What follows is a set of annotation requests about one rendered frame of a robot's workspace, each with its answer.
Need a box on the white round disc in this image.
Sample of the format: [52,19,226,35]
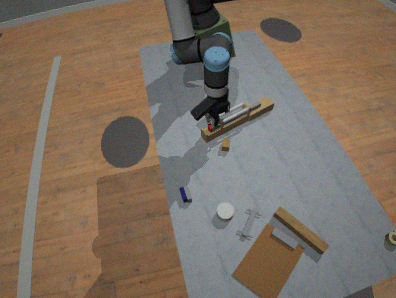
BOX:
[217,203,234,222]

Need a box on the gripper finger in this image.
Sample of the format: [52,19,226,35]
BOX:
[205,113,213,126]
[211,113,224,132]

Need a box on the small wooden block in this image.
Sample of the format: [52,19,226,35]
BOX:
[221,138,230,152]

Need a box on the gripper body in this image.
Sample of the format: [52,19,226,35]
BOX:
[207,89,230,117]

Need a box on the brown wooden bar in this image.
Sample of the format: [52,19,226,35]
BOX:
[273,206,329,255]

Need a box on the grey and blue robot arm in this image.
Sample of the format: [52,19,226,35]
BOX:
[164,0,234,120]

